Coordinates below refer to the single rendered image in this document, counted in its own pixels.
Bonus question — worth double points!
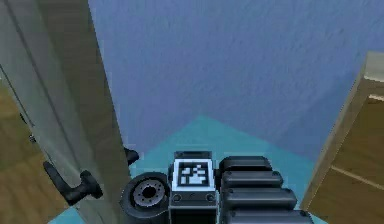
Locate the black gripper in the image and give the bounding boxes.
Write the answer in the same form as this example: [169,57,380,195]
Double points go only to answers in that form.
[119,171,172,224]

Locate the grey room door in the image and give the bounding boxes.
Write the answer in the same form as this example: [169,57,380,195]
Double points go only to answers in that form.
[0,0,132,224]

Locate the black door handle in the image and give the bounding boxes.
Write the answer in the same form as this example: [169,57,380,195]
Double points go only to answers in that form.
[43,161,104,206]
[123,147,140,167]

